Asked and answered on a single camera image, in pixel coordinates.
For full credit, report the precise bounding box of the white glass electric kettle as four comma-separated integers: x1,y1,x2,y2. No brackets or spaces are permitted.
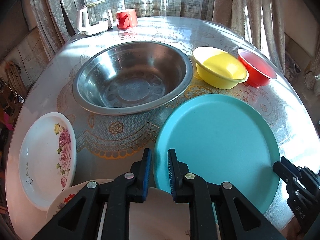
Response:
76,0,112,36

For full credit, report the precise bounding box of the white floral plate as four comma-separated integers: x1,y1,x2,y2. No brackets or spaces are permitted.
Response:
18,112,76,211

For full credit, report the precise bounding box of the red mug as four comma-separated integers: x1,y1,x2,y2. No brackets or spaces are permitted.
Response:
116,9,137,30

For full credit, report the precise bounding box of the beige window curtain right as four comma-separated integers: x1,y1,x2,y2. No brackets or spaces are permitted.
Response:
212,0,285,73

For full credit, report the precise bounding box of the wooden chair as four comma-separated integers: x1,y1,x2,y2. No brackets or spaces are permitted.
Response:
5,61,27,99

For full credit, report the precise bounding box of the red plastic bowl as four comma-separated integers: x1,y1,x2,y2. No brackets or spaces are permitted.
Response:
237,48,277,88

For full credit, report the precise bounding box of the stainless steel bowl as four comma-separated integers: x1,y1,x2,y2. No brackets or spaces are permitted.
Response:
72,41,194,116

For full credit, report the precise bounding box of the teal round plate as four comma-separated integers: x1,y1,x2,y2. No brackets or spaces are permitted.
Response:
153,94,280,212

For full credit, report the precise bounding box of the beige window curtain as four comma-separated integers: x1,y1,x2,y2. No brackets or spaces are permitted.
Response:
212,0,285,73
30,0,83,60

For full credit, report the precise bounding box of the beige window curtain left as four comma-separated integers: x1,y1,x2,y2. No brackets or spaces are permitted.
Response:
30,0,83,60

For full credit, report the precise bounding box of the yellow plastic bowl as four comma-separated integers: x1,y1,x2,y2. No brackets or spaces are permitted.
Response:
193,47,249,89

